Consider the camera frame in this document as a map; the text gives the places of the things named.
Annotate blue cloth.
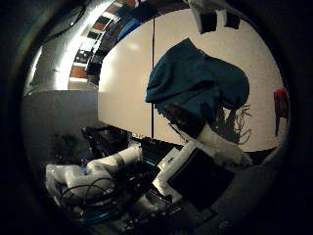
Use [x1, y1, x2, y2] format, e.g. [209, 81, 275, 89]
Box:
[145, 37, 252, 145]

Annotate background storage shelf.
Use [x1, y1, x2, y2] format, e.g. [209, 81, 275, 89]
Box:
[67, 0, 145, 91]

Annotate black cable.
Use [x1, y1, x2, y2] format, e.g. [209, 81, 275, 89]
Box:
[59, 176, 115, 211]

